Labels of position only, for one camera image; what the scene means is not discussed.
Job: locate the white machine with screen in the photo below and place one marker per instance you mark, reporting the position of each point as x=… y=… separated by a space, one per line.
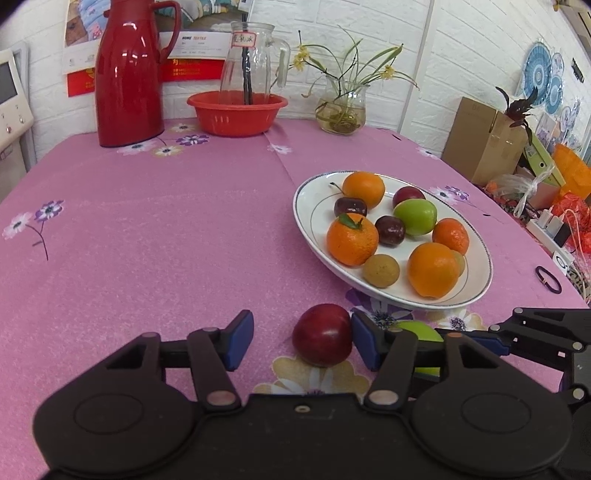
x=11 y=92

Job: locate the purple leaf plant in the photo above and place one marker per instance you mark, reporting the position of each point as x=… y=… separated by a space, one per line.
x=519 y=108

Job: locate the bumpy mandarin orange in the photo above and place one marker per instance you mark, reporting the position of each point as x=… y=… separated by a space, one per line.
x=451 y=235

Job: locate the large blue patterned wall plate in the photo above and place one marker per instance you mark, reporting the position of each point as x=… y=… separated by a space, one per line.
x=538 y=74

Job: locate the white plate with dark rim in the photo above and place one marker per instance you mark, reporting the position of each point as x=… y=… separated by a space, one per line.
x=314 y=217

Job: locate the small blue patterned wall plate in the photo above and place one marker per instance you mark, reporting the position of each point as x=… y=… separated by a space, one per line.
x=557 y=64
x=555 y=94

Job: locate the clear plastic bag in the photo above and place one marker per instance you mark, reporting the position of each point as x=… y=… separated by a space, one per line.
x=512 y=184

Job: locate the white power strip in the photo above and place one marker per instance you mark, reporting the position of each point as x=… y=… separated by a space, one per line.
x=547 y=226

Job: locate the dark red cherry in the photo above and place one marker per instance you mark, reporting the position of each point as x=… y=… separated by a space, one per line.
x=350 y=206
x=390 y=230

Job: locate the orange plastic bag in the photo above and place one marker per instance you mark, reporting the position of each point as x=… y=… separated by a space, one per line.
x=572 y=168

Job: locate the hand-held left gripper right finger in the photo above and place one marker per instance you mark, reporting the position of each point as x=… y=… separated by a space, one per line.
x=364 y=341

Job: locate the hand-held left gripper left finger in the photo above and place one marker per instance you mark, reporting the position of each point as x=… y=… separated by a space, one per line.
x=240 y=339

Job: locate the dark long stirring stick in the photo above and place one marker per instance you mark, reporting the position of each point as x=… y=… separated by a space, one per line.
x=247 y=78

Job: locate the glass pitcher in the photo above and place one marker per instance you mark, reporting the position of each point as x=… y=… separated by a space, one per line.
x=261 y=60

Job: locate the white wall conduit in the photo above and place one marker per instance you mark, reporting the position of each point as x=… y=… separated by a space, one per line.
x=418 y=60

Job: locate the bedding wall calendar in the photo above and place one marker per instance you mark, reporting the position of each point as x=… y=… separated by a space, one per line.
x=198 y=44

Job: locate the red apple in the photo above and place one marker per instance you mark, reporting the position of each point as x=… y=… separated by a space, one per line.
x=321 y=341

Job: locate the cardboard box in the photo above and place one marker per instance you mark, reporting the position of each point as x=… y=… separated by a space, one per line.
x=480 y=138

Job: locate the red plastic basket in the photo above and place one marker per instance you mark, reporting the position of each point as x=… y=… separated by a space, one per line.
x=235 y=119

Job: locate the red thermos jug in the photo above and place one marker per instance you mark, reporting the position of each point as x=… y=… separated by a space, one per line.
x=127 y=83

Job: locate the red plum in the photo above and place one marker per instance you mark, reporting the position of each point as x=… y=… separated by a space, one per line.
x=408 y=194

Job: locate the smooth orange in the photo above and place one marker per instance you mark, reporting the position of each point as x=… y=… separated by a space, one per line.
x=431 y=270
x=363 y=189

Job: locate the green folder box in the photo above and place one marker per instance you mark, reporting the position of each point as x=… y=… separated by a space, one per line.
x=542 y=154

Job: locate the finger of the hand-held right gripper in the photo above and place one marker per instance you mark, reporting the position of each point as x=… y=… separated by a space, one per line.
x=485 y=344
x=575 y=378

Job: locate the bedding wall poster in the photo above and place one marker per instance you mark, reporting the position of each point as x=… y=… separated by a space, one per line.
x=81 y=46

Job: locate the green apple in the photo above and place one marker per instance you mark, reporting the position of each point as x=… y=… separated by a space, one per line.
x=422 y=332
x=415 y=217

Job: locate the orange with green leaf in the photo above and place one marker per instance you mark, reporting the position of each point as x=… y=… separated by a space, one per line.
x=351 y=242

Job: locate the pink floral tablecloth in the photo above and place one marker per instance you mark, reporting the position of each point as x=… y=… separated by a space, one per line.
x=138 y=230

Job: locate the glass vase with plant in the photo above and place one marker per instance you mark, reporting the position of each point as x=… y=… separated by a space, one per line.
x=300 y=59

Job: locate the red plastic bag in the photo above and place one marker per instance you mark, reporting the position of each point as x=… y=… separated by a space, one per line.
x=572 y=207

